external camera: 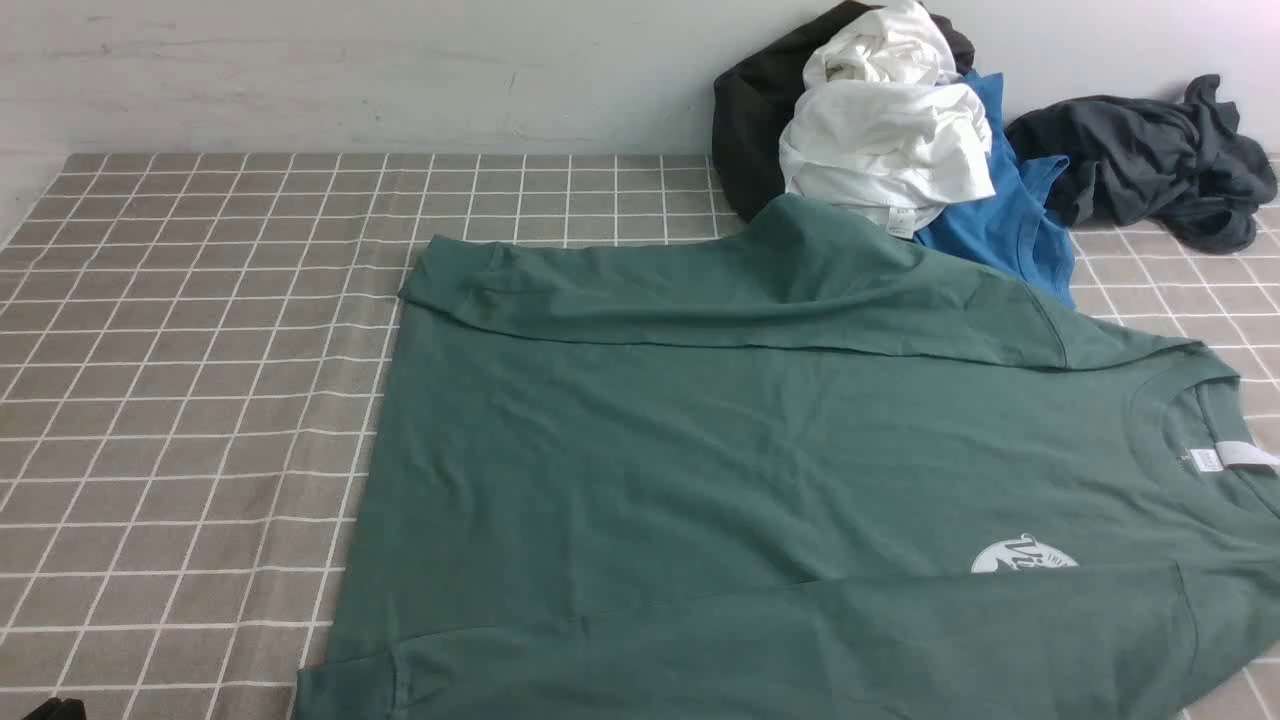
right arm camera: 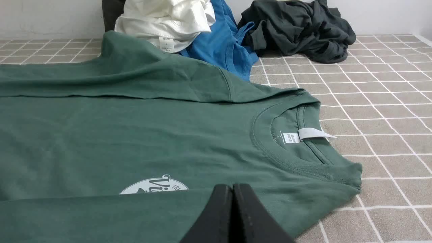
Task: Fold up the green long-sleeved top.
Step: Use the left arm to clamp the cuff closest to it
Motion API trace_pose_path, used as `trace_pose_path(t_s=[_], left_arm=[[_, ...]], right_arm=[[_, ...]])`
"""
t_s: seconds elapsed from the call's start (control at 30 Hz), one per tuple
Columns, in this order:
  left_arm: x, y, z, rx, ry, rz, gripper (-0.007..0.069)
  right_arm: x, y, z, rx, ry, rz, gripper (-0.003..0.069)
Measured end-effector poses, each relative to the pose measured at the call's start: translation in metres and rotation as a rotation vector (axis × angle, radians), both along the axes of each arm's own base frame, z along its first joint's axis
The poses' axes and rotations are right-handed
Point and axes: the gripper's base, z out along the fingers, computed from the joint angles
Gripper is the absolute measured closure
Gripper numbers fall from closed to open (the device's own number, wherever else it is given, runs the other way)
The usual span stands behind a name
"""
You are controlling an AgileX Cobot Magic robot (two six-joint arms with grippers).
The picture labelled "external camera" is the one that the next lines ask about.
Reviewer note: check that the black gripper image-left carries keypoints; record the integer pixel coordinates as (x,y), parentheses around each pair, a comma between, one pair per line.
(56,708)

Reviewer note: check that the green long-sleeved shirt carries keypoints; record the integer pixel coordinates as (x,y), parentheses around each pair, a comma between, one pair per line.
(806,471)

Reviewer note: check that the white crumpled shirt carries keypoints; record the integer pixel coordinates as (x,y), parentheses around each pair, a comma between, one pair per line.
(886,127)

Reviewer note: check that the blue t-shirt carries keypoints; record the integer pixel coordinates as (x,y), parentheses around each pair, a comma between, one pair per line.
(1012,231)

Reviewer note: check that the black crumpled garment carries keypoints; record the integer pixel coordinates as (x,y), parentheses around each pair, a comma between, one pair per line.
(756,98)

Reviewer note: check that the dark grey crumpled garment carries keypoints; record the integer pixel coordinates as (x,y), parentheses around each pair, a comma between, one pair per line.
(1183,164)

